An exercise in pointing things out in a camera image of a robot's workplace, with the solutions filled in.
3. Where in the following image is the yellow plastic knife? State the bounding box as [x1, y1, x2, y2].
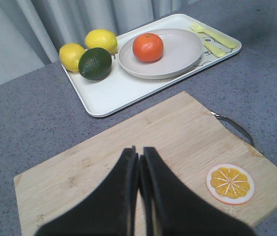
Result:
[185, 28, 226, 58]

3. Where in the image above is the wooden cutting board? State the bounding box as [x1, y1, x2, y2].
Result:
[14, 92, 277, 236]

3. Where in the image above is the dark green lime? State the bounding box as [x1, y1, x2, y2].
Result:
[78, 47, 112, 81]

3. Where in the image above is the orange mandarin fruit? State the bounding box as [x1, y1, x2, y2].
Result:
[132, 33, 164, 62]

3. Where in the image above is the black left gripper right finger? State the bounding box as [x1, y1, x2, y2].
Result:
[139, 147, 255, 236]

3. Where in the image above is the yellow lemon right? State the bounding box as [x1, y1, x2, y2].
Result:
[85, 29, 118, 54]

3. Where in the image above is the fake orange slice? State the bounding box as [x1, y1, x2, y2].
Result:
[206, 163, 255, 205]

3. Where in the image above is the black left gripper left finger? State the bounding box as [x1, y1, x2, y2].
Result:
[36, 147, 139, 236]

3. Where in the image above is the metal cutting board handle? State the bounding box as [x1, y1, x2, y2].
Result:
[210, 111, 255, 147]

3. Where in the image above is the yellow lemon left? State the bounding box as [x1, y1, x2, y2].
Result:
[59, 43, 86, 72]

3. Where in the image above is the yellow lemon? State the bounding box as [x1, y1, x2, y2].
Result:
[59, 43, 86, 72]
[85, 29, 118, 54]

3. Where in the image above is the beige round plate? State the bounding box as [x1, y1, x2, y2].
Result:
[118, 29, 203, 79]

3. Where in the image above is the white bear-print tray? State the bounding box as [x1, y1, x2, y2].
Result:
[65, 14, 242, 118]

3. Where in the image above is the grey curtain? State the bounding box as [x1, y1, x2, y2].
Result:
[0, 0, 199, 85]

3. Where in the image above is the yellow plastic fork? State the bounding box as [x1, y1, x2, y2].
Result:
[191, 23, 237, 49]

